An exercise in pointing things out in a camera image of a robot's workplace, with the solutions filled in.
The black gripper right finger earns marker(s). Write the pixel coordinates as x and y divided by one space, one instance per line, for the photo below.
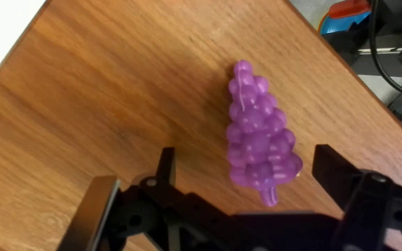
346 182

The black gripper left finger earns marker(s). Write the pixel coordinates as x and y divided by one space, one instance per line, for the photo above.
168 172

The purple toy grape bunch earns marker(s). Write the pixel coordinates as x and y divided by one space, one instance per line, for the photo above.
258 140

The blue and orange object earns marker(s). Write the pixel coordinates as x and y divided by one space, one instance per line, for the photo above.
348 16

